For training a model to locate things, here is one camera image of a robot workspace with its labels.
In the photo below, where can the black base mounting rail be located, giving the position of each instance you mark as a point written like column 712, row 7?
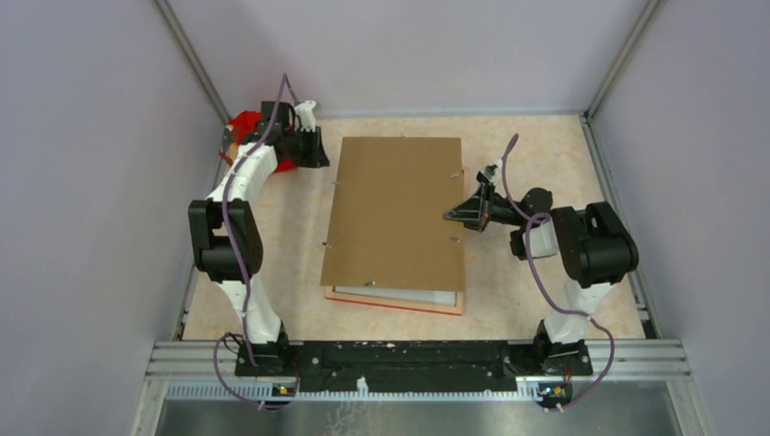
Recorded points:
column 411, row 366

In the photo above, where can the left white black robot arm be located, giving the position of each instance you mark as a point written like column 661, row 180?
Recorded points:
column 226, row 242

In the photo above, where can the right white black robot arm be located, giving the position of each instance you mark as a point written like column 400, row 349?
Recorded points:
column 596, row 252

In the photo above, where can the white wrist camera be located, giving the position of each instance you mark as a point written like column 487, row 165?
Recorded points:
column 489, row 174
column 305, row 112

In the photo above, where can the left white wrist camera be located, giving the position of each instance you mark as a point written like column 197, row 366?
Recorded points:
column 305, row 112

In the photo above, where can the white slotted cable duct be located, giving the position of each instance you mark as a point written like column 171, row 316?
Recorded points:
column 267, row 391

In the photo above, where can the red wooden picture frame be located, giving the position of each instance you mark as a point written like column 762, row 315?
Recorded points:
column 397, row 307

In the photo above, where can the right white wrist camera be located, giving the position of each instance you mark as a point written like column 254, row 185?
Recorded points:
column 489, row 174

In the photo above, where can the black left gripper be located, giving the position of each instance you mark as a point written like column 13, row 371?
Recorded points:
column 316, row 157

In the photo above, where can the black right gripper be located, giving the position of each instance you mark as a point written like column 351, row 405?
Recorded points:
column 475, row 209

